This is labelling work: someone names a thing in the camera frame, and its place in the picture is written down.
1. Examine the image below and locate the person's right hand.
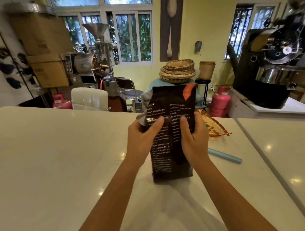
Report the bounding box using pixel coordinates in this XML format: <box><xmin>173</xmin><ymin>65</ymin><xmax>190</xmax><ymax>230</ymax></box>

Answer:
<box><xmin>179</xmin><ymin>112</ymin><xmax>210</xmax><ymax>167</ymax></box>

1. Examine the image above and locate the person's left hand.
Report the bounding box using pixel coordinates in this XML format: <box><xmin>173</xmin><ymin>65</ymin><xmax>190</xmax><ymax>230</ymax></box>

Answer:
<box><xmin>124</xmin><ymin>116</ymin><xmax>165</xmax><ymax>167</ymax></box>

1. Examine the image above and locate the dark brown coffee bag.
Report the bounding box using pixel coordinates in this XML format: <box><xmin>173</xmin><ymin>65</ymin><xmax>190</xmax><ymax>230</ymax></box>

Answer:
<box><xmin>136</xmin><ymin>84</ymin><xmax>198</xmax><ymax>184</ymax></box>

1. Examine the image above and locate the person's left forearm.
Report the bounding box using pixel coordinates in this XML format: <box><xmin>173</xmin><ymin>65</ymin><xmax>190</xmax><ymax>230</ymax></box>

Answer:
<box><xmin>79</xmin><ymin>157</ymin><xmax>144</xmax><ymax>231</ymax></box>

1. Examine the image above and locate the person's right forearm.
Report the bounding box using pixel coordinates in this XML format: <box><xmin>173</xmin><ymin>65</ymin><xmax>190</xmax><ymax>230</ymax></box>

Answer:
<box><xmin>192</xmin><ymin>155</ymin><xmax>278</xmax><ymax>231</ymax></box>

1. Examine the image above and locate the woven bamboo tray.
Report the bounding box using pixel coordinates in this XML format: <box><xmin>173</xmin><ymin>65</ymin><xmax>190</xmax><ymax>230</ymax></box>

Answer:
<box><xmin>198</xmin><ymin>110</ymin><xmax>232</xmax><ymax>138</ymax></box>

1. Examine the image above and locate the black metal stool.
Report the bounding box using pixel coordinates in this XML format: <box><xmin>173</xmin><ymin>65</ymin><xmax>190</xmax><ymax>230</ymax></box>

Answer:
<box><xmin>195</xmin><ymin>78</ymin><xmax>211</xmax><ymax>107</ymax></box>

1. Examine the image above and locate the pink gas cylinder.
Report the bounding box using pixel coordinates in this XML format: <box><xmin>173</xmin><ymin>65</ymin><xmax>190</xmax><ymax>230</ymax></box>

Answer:
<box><xmin>209</xmin><ymin>85</ymin><xmax>231</xmax><ymax>118</ymax></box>
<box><xmin>52</xmin><ymin>93</ymin><xmax>73</xmax><ymax>110</ymax></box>

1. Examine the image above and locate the black chrome bar stool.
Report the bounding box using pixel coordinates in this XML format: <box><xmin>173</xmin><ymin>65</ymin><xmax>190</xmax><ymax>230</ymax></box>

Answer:
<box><xmin>115</xmin><ymin>77</ymin><xmax>144</xmax><ymax>113</ymax></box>

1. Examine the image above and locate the light blue sealing clip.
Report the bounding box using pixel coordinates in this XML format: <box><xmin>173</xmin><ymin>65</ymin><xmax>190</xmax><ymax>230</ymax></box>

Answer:
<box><xmin>208</xmin><ymin>148</ymin><xmax>242</xmax><ymax>164</ymax></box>

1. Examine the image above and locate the stack of woven baskets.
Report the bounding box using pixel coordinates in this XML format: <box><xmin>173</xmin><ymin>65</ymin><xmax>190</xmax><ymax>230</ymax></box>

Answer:
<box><xmin>159</xmin><ymin>59</ymin><xmax>197</xmax><ymax>84</ymax></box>

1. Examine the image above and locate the woven cylindrical basket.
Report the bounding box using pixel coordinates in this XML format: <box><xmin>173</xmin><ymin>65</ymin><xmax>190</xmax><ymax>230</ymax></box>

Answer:
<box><xmin>198</xmin><ymin>61</ymin><xmax>216</xmax><ymax>80</ymax></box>

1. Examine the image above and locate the silver coffee roaster machine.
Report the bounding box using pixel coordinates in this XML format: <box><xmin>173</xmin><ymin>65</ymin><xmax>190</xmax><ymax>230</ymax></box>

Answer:
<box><xmin>64</xmin><ymin>23</ymin><xmax>120</xmax><ymax>97</ymax></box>

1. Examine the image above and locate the large black coffee roaster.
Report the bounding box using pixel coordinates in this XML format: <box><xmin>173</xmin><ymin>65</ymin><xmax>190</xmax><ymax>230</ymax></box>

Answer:
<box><xmin>226</xmin><ymin>0</ymin><xmax>305</xmax><ymax>109</ymax></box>

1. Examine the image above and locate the white framed window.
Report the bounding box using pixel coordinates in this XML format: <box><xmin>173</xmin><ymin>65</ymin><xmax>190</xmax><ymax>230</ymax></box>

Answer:
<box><xmin>51</xmin><ymin>0</ymin><xmax>153</xmax><ymax>66</ymax></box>

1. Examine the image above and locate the brown cardboard box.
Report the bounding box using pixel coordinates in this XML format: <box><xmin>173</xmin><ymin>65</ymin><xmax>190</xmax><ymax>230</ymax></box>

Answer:
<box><xmin>10</xmin><ymin>11</ymin><xmax>74</xmax><ymax>56</ymax></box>
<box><xmin>26</xmin><ymin>53</ymin><xmax>72</xmax><ymax>88</ymax></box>

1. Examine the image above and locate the barred window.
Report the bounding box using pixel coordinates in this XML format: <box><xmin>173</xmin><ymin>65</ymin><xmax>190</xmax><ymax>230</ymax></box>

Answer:
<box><xmin>224</xmin><ymin>3</ymin><xmax>281</xmax><ymax>60</ymax></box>

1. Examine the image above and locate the wooden spoon wall poster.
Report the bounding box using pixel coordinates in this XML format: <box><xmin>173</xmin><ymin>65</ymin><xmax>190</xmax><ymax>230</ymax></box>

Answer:
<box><xmin>160</xmin><ymin>0</ymin><xmax>183</xmax><ymax>62</ymax></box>

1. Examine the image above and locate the black and white wall picture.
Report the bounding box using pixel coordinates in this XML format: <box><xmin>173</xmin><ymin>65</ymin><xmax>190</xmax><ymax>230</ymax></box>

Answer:
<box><xmin>0</xmin><ymin>36</ymin><xmax>40</xmax><ymax>107</ymax></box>

